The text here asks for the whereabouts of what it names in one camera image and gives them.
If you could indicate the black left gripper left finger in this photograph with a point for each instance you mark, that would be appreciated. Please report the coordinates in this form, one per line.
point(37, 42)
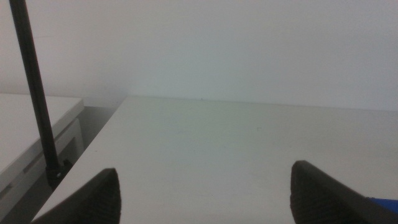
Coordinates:
point(96, 202)

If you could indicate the blue rectangular mat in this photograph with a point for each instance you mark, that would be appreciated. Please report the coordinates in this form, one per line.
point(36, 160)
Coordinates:
point(388, 204)

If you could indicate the black stand pole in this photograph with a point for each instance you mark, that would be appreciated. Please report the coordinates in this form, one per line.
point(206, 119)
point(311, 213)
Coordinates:
point(34, 84)

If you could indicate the white side table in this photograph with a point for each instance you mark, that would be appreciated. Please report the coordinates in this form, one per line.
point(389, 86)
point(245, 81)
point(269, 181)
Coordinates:
point(18, 130)

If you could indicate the black pole clamp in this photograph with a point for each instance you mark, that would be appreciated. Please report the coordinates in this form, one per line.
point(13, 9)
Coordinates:
point(57, 175)

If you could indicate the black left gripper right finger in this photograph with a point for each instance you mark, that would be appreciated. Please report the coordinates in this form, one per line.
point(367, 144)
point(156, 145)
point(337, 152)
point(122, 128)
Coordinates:
point(317, 199)

